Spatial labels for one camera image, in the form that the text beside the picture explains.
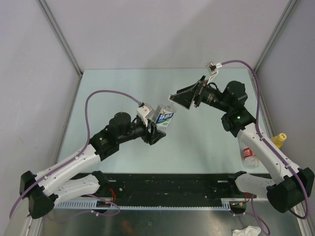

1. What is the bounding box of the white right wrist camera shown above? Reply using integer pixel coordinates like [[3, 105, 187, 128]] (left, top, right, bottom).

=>
[[206, 62, 222, 84]]

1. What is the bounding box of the red label water bottle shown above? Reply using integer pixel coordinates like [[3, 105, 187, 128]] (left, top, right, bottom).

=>
[[240, 143, 259, 169]]

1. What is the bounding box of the grey slotted cable duct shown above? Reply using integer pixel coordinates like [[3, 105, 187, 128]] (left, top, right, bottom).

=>
[[53, 199, 233, 212]]

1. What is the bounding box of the left aluminium frame post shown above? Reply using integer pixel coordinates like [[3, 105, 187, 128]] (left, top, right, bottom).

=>
[[36, 0, 83, 78]]

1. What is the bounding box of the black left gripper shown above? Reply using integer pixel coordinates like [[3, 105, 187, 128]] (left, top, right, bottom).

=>
[[118, 118, 166, 145]]

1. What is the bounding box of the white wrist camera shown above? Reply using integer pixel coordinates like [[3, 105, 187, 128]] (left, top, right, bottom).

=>
[[137, 103, 155, 127], [206, 62, 222, 84]]

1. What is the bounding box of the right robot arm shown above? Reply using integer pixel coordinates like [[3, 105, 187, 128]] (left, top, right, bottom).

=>
[[170, 78, 315, 213]]

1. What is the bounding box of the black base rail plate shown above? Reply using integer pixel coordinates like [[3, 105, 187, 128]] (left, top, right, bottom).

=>
[[81, 173, 258, 207]]

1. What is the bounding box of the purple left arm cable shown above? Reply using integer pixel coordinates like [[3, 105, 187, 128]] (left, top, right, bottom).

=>
[[9, 89, 145, 219]]

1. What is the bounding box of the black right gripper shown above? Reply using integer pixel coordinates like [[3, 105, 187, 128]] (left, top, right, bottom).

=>
[[170, 75, 231, 113]]

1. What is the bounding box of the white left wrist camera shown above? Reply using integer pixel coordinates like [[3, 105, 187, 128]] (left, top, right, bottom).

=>
[[137, 103, 155, 127]]

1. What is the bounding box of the yellow juice bottle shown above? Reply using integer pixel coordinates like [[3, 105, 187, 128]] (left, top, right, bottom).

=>
[[270, 133, 287, 149]]

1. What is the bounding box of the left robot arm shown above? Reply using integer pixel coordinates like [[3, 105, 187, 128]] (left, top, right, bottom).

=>
[[20, 112, 166, 219]]

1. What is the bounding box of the aluminium frame post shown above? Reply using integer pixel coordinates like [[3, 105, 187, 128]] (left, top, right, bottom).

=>
[[36, 0, 83, 78], [254, 0, 300, 73]]

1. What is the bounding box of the blue white label water bottle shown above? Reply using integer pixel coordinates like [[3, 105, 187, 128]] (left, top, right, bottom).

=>
[[153, 102, 177, 128]]

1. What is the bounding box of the crumpled white tissue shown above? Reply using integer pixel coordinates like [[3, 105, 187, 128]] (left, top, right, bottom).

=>
[[232, 226, 261, 236]]

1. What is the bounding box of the right aluminium frame post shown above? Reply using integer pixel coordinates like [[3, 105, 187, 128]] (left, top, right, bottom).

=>
[[254, 0, 300, 73]]

